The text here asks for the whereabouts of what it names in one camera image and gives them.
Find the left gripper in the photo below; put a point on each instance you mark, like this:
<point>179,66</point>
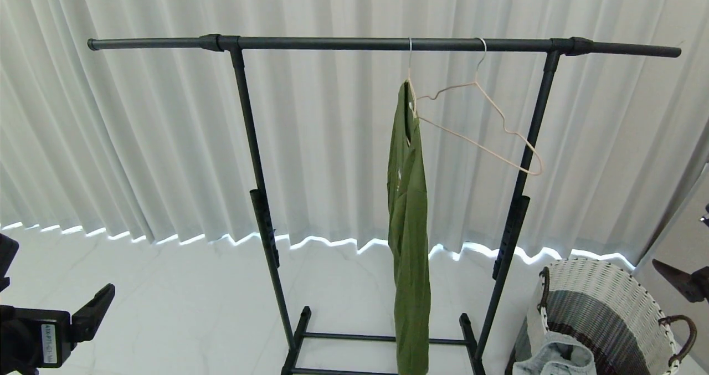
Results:
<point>27,336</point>

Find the pink clothes hanger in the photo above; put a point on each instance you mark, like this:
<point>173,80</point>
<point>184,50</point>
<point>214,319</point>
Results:
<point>501,112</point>
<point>410,59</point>

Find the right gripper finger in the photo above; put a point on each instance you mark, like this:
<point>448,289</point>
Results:
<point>678,278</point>

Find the white laundry basket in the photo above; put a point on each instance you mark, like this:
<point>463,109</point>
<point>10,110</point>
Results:
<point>609,297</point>

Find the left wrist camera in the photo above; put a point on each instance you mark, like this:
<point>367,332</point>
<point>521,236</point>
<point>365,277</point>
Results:
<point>6,258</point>

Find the white curtain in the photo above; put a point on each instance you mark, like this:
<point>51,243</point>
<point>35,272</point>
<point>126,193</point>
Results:
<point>332,153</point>

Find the green shirt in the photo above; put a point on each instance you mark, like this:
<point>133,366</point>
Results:
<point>410,225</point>

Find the black clothes rack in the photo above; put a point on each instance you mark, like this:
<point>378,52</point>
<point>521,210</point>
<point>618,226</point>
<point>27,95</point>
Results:
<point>360,44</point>

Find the pale grey shorts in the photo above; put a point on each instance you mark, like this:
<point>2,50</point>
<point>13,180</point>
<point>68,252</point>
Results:
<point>554,358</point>

